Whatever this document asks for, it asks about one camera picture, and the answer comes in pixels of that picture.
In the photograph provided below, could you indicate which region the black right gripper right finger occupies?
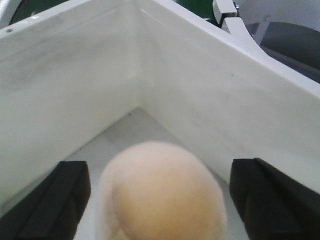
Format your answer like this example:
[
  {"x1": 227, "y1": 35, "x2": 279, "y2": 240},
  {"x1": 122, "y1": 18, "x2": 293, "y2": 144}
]
[{"x1": 229, "y1": 158, "x2": 320, "y2": 240}]

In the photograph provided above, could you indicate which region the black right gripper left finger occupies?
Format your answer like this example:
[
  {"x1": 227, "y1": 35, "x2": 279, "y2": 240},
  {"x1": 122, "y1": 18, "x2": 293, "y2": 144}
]
[{"x1": 0, "y1": 161, "x2": 91, "y2": 240}]

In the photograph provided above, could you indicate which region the yellow plush mango toy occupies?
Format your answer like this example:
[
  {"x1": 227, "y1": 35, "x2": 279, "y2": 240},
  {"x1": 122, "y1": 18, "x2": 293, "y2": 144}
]
[{"x1": 95, "y1": 141, "x2": 227, "y2": 240}]

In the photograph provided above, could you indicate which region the white plastic tote box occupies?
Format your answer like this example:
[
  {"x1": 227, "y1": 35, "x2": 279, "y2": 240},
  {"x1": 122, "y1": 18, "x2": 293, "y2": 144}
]
[{"x1": 0, "y1": 0, "x2": 320, "y2": 240}]

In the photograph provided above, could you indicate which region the white curved conveyor guard rail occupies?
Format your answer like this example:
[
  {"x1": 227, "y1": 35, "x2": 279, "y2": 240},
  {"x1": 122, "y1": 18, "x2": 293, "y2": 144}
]
[{"x1": 212, "y1": 0, "x2": 320, "y2": 83}]

